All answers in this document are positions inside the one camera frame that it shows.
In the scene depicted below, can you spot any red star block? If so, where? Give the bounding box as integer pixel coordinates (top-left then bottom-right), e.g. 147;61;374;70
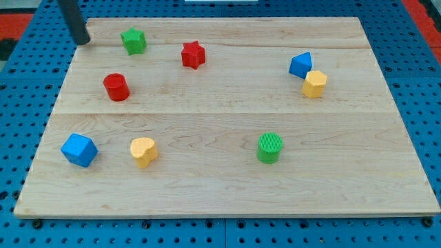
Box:
181;41;205;70

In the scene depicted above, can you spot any green star block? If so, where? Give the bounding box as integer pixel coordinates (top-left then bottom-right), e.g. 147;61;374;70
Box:
121;28;147;56

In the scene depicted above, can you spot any light wooden board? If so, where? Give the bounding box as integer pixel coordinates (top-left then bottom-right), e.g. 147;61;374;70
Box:
14;17;440;219

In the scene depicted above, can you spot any green cylinder block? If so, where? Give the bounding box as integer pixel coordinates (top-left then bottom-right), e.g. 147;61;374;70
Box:
256;132;283;164

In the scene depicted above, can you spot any yellow heart block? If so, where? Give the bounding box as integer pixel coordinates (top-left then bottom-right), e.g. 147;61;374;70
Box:
130;137;158;169

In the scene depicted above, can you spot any yellow hexagon block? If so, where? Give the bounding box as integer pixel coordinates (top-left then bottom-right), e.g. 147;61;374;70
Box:
302;70;327;99

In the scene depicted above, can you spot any blue triangular prism block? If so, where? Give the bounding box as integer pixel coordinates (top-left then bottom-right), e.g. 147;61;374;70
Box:
288;52;313;79

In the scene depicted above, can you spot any red cylinder block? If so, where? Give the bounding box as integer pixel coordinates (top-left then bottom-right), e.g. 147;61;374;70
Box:
103;73;130;102

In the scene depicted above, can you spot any blue cube block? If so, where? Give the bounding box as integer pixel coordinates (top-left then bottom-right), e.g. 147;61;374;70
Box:
61;133;99;167

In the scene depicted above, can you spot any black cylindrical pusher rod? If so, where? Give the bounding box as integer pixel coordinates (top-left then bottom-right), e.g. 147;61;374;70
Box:
57;0;90;45

